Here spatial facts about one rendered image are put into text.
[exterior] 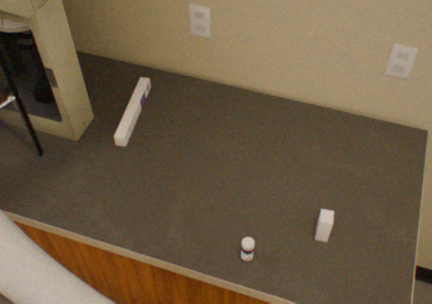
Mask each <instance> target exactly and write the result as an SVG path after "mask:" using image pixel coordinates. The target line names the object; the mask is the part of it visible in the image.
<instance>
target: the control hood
mask: <svg viewBox="0 0 432 304"><path fill-rule="evenodd" d="M0 13H3V14H6V15H12V16H16V17H20V18H23V19H30V18H31V17H32V15H33V14H34V12H33V9H32V3H31V1H30V0H0Z"/></svg>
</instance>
